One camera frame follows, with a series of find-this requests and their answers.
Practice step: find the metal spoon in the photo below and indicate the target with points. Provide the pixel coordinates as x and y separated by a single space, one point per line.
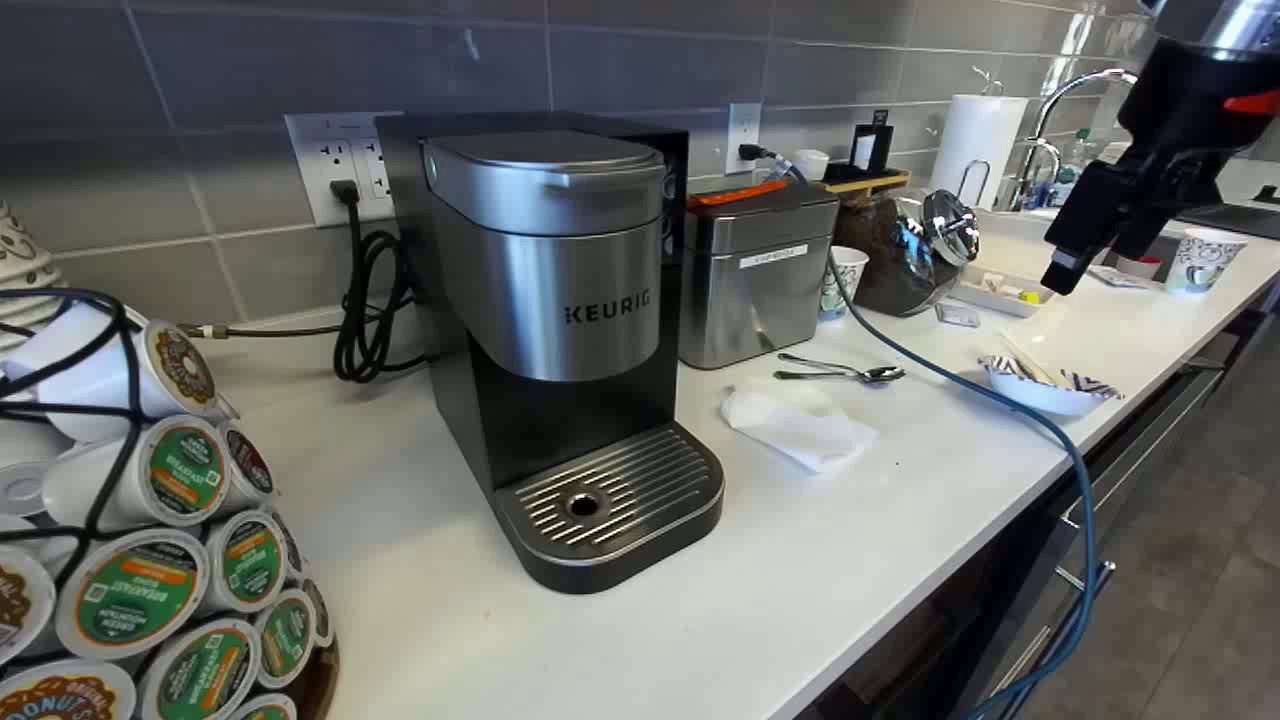
814 363
843 373

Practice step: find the coffee jar with chrome lid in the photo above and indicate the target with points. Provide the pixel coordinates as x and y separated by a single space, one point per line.
922 262

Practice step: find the dark kitchen cabinet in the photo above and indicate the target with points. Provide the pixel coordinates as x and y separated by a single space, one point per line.
1175 535

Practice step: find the white foam tray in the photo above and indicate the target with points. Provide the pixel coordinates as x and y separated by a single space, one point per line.
996 297

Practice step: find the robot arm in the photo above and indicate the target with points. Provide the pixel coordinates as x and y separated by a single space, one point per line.
1201 67

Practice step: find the white paper towel roll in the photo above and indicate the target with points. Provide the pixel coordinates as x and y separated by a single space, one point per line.
976 145

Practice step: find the green label coffee pod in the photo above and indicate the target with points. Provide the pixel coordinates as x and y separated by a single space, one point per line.
134 594
180 469
284 638
200 670
251 561

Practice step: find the chrome faucet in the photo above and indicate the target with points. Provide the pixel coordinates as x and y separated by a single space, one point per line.
1054 115

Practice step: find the white paper napkin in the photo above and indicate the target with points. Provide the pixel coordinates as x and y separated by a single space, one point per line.
800 426

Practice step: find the silver metal box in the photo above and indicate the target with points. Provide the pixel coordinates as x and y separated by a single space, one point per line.
753 287

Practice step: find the silver black Keurig coffee maker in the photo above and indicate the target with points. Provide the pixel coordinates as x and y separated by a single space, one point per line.
561 293

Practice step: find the brown label coffee pod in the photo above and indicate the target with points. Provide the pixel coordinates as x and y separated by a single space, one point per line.
60 699
251 460
19 603
180 365

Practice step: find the small black dispenser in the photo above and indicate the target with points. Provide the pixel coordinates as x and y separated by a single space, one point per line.
871 145

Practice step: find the small white wall outlet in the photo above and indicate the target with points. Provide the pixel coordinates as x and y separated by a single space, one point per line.
742 138

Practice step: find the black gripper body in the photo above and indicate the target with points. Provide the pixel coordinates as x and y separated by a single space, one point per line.
1144 182

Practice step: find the orange packet strip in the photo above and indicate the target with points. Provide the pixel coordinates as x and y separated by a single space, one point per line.
736 194

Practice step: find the wooden board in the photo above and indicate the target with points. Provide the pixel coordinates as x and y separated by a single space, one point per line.
867 187

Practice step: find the small white cup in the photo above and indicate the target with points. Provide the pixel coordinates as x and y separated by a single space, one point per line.
843 276

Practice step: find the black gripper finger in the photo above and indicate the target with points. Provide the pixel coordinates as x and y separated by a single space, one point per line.
1129 238
1073 240

